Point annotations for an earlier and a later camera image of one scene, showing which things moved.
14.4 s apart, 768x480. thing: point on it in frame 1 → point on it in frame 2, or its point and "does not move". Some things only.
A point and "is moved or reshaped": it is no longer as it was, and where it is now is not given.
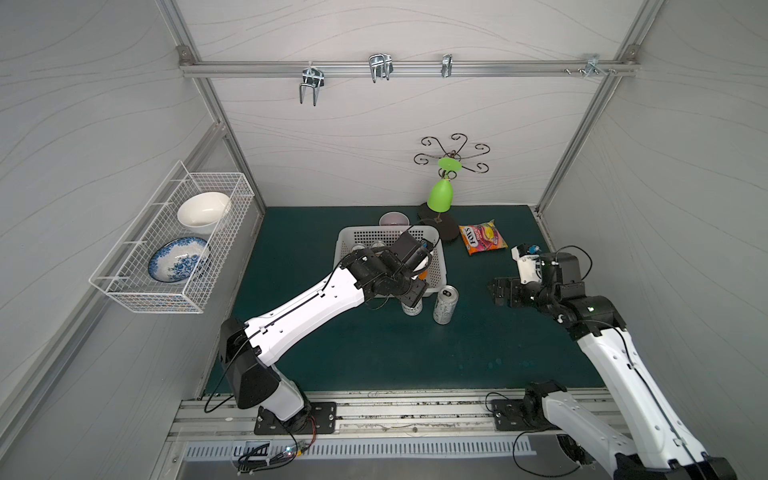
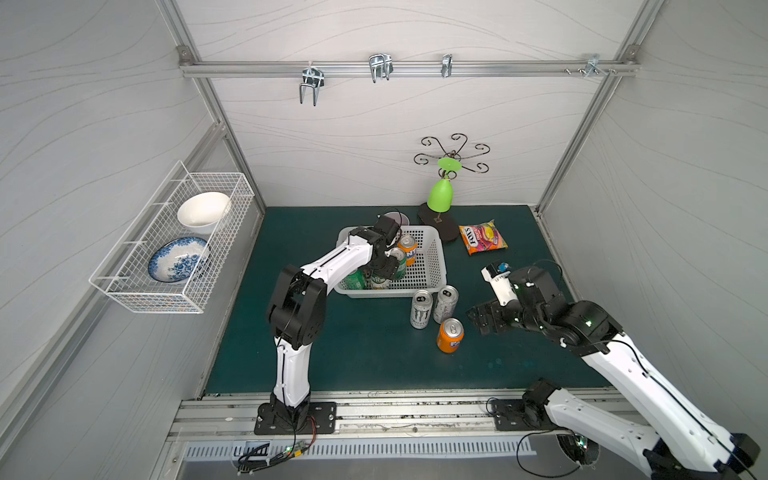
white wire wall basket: (177, 246) does not move
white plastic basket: (350, 238) does not move
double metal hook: (313, 77) does not move
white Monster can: (445, 305) does not move
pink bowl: (394, 218) does not move
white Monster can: (411, 311) is moved or reshaped
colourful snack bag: (482, 237) does not move
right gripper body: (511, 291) → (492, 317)
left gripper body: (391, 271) → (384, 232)
